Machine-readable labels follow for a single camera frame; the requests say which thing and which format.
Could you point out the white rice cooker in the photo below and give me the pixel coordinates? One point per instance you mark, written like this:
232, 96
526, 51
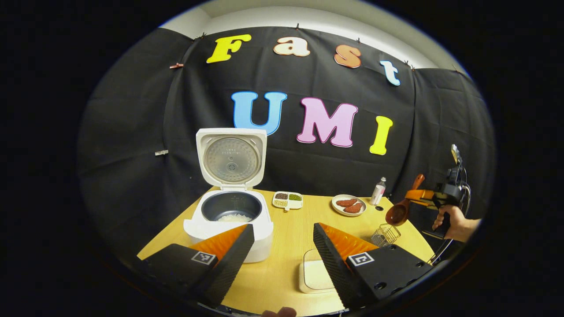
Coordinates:
264, 246

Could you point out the red sausage piece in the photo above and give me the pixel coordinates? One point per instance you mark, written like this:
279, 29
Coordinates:
353, 208
346, 202

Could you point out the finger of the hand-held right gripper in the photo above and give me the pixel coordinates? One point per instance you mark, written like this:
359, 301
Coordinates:
418, 195

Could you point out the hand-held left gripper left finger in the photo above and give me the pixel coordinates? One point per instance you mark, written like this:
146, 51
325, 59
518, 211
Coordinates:
229, 268

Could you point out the small clear bottle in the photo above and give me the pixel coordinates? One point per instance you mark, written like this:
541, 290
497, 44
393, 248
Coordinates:
378, 193

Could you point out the black backdrop cloth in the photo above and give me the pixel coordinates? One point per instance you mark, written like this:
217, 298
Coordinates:
132, 132

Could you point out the white divided bean dish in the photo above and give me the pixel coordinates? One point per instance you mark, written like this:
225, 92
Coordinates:
287, 203

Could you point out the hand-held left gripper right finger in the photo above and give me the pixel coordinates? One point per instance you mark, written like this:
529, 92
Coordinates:
337, 268

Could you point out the white round plate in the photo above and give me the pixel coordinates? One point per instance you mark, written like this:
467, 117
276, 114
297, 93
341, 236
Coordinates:
337, 210

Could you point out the silver cloth clip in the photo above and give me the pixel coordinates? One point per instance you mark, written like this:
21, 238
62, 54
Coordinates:
161, 152

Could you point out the brown wooden spoon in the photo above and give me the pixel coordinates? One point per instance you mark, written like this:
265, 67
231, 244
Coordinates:
396, 215

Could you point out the red cloth clip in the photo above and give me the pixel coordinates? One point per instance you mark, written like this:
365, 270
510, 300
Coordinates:
176, 66

